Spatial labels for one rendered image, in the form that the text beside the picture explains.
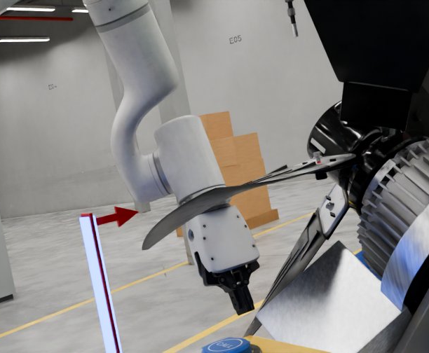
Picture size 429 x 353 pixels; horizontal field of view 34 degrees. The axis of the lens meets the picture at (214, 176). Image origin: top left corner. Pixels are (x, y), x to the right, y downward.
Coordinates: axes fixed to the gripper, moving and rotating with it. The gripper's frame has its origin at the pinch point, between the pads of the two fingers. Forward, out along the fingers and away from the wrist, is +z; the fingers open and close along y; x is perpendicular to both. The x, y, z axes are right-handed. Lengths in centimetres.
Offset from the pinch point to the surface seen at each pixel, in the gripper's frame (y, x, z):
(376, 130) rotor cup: 10.6, -30.7, -14.8
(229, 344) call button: -33, -47, 4
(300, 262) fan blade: 3.5, -13.2, -2.1
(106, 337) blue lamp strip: -32.5, -21.9, -0.9
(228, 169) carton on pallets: 469, 642, -180
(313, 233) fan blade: 6.5, -14.9, -5.4
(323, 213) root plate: 9.5, -15.3, -7.8
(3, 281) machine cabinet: 144, 633, -114
